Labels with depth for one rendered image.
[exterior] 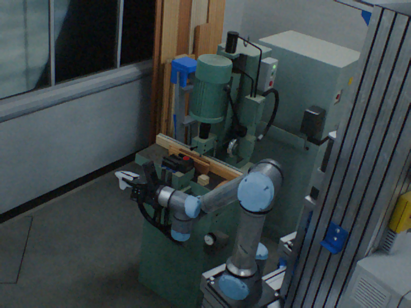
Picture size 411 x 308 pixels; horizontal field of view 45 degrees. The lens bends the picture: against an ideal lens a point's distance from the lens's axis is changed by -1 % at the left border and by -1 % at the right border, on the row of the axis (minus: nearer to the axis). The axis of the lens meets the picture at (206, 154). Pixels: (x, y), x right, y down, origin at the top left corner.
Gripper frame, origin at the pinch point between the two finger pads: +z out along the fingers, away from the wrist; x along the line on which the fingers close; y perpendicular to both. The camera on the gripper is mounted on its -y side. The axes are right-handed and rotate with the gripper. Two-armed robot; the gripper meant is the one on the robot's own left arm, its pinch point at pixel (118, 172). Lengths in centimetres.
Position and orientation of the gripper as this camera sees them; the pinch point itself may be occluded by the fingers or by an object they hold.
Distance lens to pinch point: 196.9
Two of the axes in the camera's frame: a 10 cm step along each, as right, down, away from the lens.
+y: -1.9, 9.1, 3.7
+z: -8.9, -3.2, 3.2
